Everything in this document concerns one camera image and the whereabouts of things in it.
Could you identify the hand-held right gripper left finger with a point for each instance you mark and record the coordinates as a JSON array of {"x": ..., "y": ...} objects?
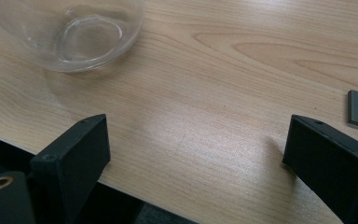
[{"x": 74, "y": 155}]

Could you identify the clear glass bowl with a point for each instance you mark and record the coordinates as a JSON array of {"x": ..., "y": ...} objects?
[{"x": 74, "y": 34}]

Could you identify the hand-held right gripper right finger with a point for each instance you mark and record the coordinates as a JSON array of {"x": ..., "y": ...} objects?
[{"x": 332, "y": 161}]

